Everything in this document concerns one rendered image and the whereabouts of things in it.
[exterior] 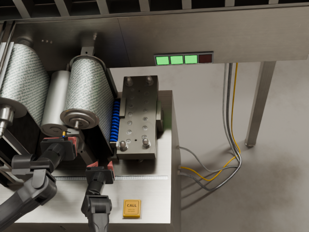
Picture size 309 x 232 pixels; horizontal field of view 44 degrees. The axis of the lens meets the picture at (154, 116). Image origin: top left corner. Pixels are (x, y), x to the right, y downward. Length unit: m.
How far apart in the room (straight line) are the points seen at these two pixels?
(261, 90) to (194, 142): 0.79
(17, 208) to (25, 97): 0.49
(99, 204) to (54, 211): 0.41
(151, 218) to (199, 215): 0.96
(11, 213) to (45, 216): 0.62
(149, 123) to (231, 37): 0.50
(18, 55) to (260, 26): 0.92
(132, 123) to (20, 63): 0.52
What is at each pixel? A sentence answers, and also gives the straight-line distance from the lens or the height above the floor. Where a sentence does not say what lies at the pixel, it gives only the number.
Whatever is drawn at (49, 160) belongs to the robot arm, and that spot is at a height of 1.49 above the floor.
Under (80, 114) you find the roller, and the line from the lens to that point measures 1.41.
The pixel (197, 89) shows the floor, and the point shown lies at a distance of 2.97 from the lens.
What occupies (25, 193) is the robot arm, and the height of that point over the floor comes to 1.49.
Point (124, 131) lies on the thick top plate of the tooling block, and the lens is 1.64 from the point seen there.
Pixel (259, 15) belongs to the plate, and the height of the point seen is 1.41.
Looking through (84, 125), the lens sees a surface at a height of 1.24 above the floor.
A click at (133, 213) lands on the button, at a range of 1.61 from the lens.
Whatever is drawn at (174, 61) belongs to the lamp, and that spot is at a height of 1.17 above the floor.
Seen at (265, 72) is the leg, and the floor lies 0.85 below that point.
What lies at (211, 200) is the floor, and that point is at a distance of 2.58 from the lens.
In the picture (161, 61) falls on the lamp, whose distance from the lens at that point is 1.64.
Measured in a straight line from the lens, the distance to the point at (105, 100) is 1.59.
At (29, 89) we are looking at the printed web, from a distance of 1.49.
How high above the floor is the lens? 2.45
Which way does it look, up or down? 58 degrees down
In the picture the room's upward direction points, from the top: 12 degrees counter-clockwise
